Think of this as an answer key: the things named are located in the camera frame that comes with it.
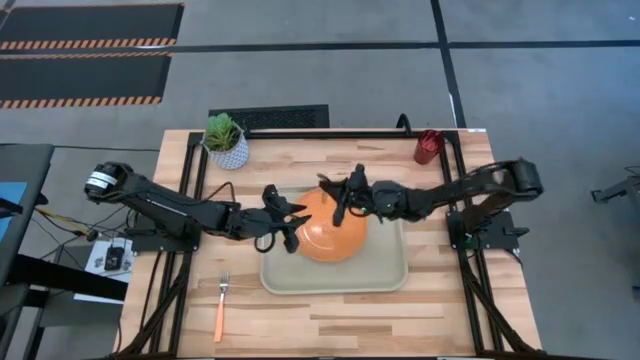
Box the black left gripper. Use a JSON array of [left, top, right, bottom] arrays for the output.
[[230, 184, 313, 255]]

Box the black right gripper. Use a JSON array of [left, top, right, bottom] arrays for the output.
[[319, 175, 407, 228]]

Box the orange plate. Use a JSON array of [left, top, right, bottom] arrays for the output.
[[291, 187, 370, 264]]

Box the red ribbed cup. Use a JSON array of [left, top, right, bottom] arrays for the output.
[[412, 128, 447, 167]]

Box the fork with orange handle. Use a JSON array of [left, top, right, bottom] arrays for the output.
[[213, 271, 232, 345]]

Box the beige plastic tray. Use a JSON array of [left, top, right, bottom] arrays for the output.
[[258, 187, 410, 297]]

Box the white triangle-patterned plant pot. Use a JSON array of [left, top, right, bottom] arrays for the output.
[[201, 130, 251, 172]]

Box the small black floor mat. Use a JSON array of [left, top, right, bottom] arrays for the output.
[[208, 104, 331, 131]]

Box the green artificial succulent plant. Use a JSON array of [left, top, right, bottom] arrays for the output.
[[204, 112, 242, 153]]

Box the small black electronic device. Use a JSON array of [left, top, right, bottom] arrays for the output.
[[103, 245, 126, 273]]

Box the white paper sheet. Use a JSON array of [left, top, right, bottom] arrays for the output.
[[73, 238, 136, 305]]

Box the black mat with hazard stripes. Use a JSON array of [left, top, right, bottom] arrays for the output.
[[0, 51, 173, 111], [0, 3, 186, 52]]

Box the black desk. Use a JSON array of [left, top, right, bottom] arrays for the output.
[[0, 143, 129, 360]]

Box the black stand leg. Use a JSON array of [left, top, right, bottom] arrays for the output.
[[590, 174, 640, 205]]

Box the blue desk pad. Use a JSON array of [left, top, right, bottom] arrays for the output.
[[0, 180, 29, 242]]

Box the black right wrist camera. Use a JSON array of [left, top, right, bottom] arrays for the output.
[[349, 163, 370, 191]]

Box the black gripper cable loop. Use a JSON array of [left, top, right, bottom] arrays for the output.
[[253, 231, 277, 255]]

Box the black aluminium table frame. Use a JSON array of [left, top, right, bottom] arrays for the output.
[[114, 127, 547, 360]]

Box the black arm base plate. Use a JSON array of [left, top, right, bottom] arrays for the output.
[[129, 209, 202, 254], [446, 209, 530, 252]]

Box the yellow cable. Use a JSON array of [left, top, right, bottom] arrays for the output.
[[33, 206, 90, 237]]

